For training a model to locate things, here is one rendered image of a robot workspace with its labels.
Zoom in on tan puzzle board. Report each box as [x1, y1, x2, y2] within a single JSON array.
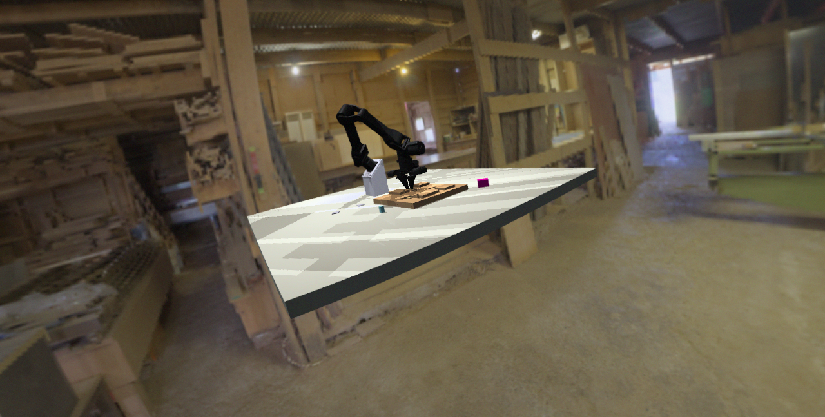
[[373, 182, 468, 209]]

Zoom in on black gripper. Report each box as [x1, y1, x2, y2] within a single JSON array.
[[387, 156, 427, 190]]

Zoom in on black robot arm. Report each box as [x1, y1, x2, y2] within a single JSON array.
[[336, 104, 425, 172]]

